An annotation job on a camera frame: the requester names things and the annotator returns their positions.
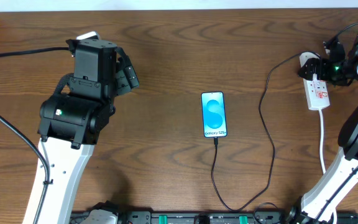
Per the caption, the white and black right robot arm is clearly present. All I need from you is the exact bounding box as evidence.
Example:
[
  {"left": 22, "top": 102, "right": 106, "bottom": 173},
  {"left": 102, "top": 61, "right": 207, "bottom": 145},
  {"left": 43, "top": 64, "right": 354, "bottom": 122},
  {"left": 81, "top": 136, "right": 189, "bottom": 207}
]
[{"left": 286, "top": 34, "right": 358, "bottom": 223}]

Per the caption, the black mounting rail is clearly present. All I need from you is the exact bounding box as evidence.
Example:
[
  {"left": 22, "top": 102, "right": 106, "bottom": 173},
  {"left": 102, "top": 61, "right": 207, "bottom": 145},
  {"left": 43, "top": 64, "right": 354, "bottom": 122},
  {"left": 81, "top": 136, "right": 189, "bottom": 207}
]
[{"left": 70, "top": 202, "right": 358, "bottom": 224}]

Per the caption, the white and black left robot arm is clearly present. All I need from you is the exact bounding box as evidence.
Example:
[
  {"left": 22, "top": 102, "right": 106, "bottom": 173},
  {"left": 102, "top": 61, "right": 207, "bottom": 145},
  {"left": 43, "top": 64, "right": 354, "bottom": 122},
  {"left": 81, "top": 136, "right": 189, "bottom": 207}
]
[{"left": 23, "top": 39, "right": 139, "bottom": 223}]

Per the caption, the black USB charging cable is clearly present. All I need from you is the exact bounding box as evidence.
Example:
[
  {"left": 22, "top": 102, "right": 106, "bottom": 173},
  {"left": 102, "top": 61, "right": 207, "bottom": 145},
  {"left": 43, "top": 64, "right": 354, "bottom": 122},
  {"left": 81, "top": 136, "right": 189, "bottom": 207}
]
[{"left": 210, "top": 51, "right": 321, "bottom": 212}]

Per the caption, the white power strip cord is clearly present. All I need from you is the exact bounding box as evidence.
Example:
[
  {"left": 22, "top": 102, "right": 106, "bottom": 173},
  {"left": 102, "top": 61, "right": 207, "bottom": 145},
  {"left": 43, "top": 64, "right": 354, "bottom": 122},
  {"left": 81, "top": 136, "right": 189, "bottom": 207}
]
[{"left": 318, "top": 108, "right": 338, "bottom": 224}]

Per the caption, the white power strip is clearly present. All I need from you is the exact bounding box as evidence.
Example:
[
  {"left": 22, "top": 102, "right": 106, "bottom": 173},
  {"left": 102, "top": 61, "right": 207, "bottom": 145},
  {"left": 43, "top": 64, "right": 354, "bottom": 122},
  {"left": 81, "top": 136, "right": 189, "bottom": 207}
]
[{"left": 298, "top": 52, "right": 330, "bottom": 113}]

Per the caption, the blue Galaxy smartphone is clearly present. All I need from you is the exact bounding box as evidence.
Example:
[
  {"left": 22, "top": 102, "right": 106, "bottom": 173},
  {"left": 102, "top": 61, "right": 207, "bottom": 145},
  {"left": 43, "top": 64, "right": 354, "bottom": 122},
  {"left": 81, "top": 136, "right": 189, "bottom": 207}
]
[{"left": 201, "top": 91, "right": 227, "bottom": 138}]

